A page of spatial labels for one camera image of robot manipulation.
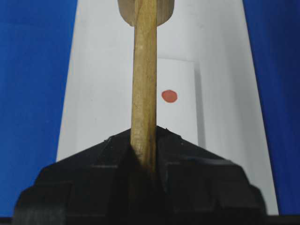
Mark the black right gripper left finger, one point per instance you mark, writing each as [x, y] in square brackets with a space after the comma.
[87, 188]

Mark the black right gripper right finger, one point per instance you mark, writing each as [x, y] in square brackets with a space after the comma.
[201, 188]

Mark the wooden mallet hammer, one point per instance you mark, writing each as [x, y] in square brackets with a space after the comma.
[145, 16]

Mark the white paper sheet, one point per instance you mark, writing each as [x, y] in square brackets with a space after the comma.
[206, 85]

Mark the blue mat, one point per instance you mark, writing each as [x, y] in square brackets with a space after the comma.
[35, 46]

